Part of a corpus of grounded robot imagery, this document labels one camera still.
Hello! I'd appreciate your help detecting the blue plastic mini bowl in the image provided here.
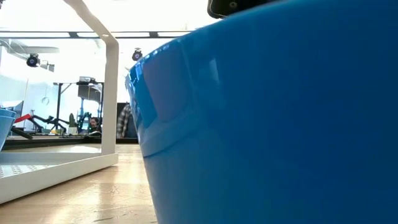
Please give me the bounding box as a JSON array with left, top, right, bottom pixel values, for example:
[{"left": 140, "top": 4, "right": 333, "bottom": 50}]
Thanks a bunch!
[
  {"left": 0, "top": 115, "right": 16, "bottom": 152},
  {"left": 0, "top": 108, "right": 17, "bottom": 119},
  {"left": 125, "top": 0, "right": 398, "bottom": 224}
]

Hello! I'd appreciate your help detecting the white perforated metal tray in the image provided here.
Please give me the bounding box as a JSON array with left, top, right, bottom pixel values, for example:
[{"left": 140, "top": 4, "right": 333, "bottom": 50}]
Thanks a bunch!
[{"left": 0, "top": 0, "right": 120, "bottom": 205}]

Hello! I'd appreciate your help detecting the person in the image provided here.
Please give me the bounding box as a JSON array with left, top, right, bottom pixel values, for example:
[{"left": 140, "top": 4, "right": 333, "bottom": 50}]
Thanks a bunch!
[
  {"left": 89, "top": 116, "right": 102, "bottom": 134},
  {"left": 116, "top": 103, "right": 134, "bottom": 139}
]

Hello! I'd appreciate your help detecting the teal metal stand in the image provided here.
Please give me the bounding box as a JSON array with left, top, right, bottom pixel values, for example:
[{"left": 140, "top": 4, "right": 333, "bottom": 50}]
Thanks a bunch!
[{"left": 77, "top": 107, "right": 93, "bottom": 134}]

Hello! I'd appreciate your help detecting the small cactus in pot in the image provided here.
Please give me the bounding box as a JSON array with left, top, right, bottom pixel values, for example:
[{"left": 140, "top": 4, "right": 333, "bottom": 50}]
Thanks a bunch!
[{"left": 66, "top": 112, "right": 79, "bottom": 136}]

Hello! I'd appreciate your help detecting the black round ceiling camera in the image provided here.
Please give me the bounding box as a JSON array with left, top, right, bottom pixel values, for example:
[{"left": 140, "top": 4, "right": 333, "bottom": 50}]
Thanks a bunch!
[
  {"left": 25, "top": 53, "right": 42, "bottom": 68},
  {"left": 131, "top": 47, "right": 144, "bottom": 62}
]

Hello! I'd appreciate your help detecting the black aluminium table frame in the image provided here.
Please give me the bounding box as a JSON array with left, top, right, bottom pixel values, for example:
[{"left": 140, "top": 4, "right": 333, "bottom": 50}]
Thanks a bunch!
[{"left": 0, "top": 134, "right": 140, "bottom": 151}]

